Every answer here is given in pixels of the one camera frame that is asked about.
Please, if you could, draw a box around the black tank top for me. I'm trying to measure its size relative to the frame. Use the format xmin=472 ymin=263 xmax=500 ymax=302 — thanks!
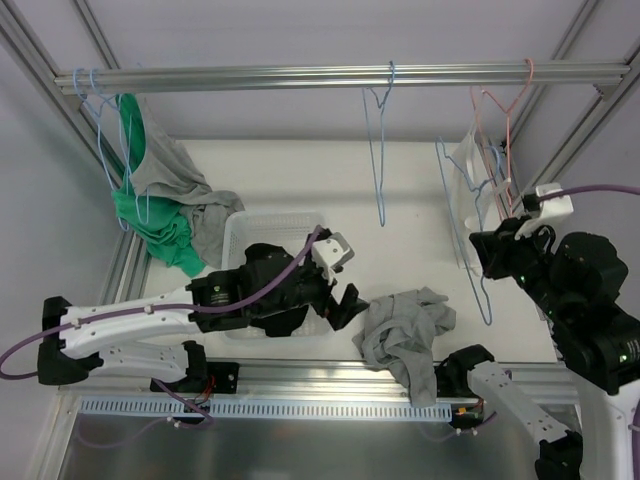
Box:
xmin=241 ymin=243 xmax=309 ymax=337

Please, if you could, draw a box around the grey tank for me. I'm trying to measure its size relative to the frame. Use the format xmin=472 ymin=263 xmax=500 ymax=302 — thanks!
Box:
xmin=132 ymin=103 xmax=244 ymax=269
xmin=352 ymin=287 xmax=456 ymax=408

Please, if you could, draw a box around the white tank top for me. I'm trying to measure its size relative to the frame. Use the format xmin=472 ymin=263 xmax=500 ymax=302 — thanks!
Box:
xmin=450 ymin=127 xmax=497 ymax=274

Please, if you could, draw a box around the blue hanger of grey top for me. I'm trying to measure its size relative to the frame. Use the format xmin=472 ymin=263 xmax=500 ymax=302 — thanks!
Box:
xmin=435 ymin=137 xmax=494 ymax=326

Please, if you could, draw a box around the pink wire hanger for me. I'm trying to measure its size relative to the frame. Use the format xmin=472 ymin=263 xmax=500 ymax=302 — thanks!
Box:
xmin=480 ymin=58 xmax=535 ymax=217

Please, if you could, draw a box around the blue wire hanger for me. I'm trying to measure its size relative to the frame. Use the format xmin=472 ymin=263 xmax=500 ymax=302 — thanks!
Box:
xmin=361 ymin=61 xmax=396 ymax=228

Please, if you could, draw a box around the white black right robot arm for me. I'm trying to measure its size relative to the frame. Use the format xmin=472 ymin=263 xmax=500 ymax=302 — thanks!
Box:
xmin=435 ymin=217 xmax=639 ymax=479

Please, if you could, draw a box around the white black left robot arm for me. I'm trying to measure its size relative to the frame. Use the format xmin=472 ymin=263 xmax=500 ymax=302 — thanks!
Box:
xmin=36 ymin=238 xmax=368 ymax=392

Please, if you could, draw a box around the green tank top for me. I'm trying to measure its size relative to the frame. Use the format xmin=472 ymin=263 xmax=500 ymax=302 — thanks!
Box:
xmin=112 ymin=112 xmax=205 ymax=278

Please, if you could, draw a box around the blue hanger far left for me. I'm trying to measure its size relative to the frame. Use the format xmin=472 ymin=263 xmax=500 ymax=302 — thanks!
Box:
xmin=72 ymin=68 xmax=131 ymax=232

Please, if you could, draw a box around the white plastic perforated basket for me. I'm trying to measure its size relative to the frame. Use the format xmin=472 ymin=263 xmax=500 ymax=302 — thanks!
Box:
xmin=221 ymin=210 xmax=330 ymax=345

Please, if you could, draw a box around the aluminium hanging rod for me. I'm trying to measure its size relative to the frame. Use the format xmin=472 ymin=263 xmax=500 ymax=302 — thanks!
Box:
xmin=54 ymin=60 xmax=631 ymax=95

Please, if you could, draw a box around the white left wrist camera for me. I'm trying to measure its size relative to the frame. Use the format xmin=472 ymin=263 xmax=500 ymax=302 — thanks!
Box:
xmin=311 ymin=233 xmax=355 ymax=284

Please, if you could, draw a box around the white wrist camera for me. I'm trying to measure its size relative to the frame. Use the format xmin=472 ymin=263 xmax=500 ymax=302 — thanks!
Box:
xmin=311 ymin=233 xmax=355 ymax=284
xmin=515 ymin=183 xmax=574 ymax=240

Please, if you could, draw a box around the aluminium frame front rail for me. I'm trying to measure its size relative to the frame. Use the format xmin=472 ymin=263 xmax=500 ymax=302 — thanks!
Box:
xmin=58 ymin=355 xmax=576 ymax=401

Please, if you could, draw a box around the aluminium frame rail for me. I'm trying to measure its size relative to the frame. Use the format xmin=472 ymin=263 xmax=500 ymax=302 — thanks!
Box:
xmin=58 ymin=355 xmax=576 ymax=401
xmin=499 ymin=79 xmax=626 ymax=361
xmin=88 ymin=149 xmax=151 ymax=357

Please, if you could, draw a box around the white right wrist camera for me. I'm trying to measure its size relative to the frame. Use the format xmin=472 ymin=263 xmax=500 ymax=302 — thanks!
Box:
xmin=515 ymin=183 xmax=574 ymax=240

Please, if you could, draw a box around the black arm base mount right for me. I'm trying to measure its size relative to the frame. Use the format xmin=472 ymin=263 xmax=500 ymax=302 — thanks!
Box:
xmin=435 ymin=362 xmax=475 ymax=398

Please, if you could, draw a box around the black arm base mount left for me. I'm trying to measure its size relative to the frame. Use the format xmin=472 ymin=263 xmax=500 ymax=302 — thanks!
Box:
xmin=163 ymin=361 xmax=240 ymax=394

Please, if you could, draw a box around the white slotted cable duct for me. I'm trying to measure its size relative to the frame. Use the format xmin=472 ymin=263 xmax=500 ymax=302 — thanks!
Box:
xmin=79 ymin=396 xmax=453 ymax=423

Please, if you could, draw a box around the aluminium frame left rail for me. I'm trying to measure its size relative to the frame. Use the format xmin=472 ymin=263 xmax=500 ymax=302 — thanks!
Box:
xmin=88 ymin=149 xmax=151 ymax=357

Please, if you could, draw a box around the aluminium frame right rail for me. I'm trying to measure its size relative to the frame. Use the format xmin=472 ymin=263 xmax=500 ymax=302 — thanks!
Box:
xmin=499 ymin=79 xmax=626 ymax=361

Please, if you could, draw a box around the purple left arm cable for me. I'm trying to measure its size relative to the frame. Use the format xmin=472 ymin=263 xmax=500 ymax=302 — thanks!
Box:
xmin=0 ymin=224 xmax=324 ymax=384

